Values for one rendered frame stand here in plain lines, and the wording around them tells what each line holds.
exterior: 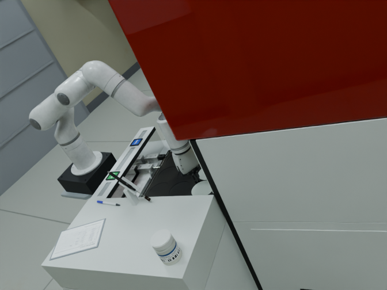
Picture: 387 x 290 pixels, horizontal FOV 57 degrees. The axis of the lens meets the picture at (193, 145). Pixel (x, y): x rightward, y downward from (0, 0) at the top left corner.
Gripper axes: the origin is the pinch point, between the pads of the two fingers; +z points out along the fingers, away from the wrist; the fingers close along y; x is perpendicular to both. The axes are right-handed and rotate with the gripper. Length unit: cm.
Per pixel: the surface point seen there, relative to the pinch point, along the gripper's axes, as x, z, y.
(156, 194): -10.4, 2.6, 16.3
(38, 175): -311, 92, 70
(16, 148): -343, 61, 73
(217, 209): 22.3, 1.7, 5.5
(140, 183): -27.5, 4.5, 17.1
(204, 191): 8.1, 2.6, 2.2
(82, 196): -61, 11, 42
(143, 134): -55, -3, -2
